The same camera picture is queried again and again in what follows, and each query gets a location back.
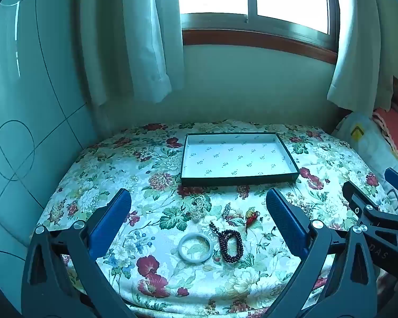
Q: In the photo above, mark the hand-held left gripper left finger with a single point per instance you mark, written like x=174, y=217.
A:
x=109, y=222

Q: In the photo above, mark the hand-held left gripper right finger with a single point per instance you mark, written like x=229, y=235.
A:
x=285, y=222

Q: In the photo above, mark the red pendant charm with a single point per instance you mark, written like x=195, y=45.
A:
x=251, y=220

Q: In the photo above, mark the shallow white printed box tray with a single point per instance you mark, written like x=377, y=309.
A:
x=238, y=159

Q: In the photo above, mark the white jade bangle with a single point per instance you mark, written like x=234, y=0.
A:
x=195, y=261

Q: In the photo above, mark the white pillow with yellow mark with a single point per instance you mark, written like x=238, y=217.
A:
x=368, y=142

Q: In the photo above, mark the pink knitted blanket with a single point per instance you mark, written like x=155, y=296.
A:
x=396, y=129

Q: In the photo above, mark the floral bedspread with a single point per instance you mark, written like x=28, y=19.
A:
x=152, y=179

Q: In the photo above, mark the white curtain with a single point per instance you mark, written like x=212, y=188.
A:
x=358, y=56
x=126, y=39

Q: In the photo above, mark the white wardrobe with circle lines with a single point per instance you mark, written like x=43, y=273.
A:
x=20, y=89

